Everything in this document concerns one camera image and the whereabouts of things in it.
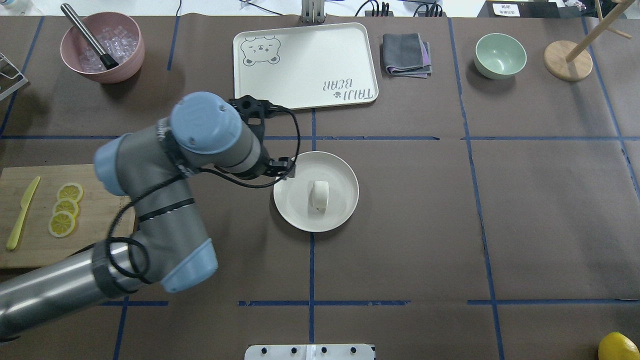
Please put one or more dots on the lemon slice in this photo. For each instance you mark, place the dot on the lemon slice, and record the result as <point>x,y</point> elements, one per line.
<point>61,224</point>
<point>66,205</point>
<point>70,190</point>

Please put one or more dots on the grey purple folded cloth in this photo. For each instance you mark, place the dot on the grey purple folded cloth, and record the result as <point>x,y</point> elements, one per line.
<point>406,55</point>

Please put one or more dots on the cream round plate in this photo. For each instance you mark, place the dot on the cream round plate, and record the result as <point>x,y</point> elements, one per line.
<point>291,195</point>

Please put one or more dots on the yellow lemon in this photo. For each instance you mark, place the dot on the yellow lemon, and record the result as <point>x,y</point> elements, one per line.
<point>616,346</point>

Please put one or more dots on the white wire cup rack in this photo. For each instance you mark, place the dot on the white wire cup rack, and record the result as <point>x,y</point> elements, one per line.
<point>11,78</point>

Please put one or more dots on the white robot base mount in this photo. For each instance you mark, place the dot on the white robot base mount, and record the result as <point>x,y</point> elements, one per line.
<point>332,351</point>

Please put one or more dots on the cream bear tray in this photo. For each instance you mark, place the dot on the cream bear tray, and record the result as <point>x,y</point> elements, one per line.
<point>306,67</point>

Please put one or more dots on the lemon slice bottom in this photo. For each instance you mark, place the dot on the lemon slice bottom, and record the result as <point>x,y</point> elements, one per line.
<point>61,224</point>

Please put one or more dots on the black power strip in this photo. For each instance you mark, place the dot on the black power strip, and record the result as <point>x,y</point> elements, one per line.
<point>401,8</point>

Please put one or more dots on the steel muddler black tip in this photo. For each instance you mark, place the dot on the steel muddler black tip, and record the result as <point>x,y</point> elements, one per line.
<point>107,60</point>

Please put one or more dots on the wooden mug tree stand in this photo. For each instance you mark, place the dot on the wooden mug tree stand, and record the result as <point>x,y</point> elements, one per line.
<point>570,61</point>

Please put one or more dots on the bamboo cutting board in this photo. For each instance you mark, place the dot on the bamboo cutting board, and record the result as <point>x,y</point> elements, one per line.
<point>37,247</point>

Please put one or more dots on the aluminium camera post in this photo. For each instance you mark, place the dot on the aluminium camera post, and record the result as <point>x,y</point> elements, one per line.
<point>313,11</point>

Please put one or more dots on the lemon slice middle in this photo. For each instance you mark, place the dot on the lemon slice middle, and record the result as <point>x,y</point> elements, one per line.
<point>66,205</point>

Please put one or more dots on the clear ice cubes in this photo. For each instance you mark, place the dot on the clear ice cubes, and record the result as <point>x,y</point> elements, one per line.
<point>117,41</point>

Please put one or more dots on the mint green bowl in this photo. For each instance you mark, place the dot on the mint green bowl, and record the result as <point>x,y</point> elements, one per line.
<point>499,56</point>

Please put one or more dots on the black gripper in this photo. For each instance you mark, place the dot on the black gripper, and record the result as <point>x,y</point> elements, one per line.
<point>278,166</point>

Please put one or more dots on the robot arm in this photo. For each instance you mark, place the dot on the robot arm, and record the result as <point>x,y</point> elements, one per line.
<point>159,237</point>

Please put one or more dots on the pink bowl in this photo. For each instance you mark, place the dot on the pink bowl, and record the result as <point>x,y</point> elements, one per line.
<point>73,44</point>

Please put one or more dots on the lemon slice top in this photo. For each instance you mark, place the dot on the lemon slice top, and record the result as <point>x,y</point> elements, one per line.
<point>70,190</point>

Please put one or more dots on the yellow plastic knife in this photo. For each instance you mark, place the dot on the yellow plastic knife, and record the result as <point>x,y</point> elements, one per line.
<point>15,234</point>

